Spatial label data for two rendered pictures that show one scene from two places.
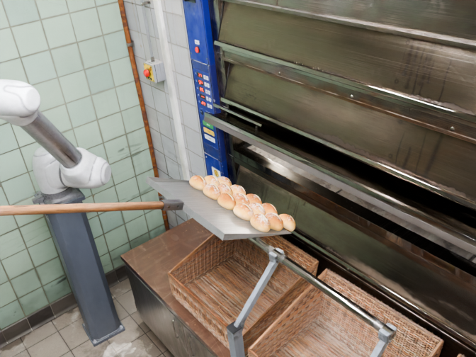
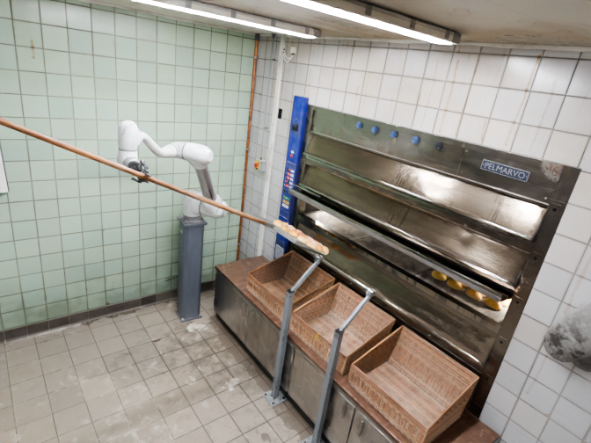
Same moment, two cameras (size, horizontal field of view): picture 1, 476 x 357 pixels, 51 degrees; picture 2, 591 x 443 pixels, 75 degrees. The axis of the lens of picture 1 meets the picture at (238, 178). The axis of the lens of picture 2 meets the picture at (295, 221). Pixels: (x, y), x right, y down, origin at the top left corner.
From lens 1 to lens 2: 1.07 m
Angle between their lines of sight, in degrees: 12
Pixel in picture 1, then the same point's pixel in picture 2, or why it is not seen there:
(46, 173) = (192, 203)
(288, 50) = (342, 161)
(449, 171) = (410, 225)
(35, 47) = (199, 137)
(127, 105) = (236, 183)
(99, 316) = (190, 302)
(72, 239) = (192, 247)
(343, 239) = (352, 265)
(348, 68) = (371, 172)
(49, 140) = (207, 182)
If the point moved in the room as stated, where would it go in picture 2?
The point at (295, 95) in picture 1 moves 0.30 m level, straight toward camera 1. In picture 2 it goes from (341, 185) to (341, 197)
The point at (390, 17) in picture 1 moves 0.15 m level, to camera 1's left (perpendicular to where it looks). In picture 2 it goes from (394, 151) to (372, 148)
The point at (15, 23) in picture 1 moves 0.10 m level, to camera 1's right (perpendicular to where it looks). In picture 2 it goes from (194, 121) to (205, 123)
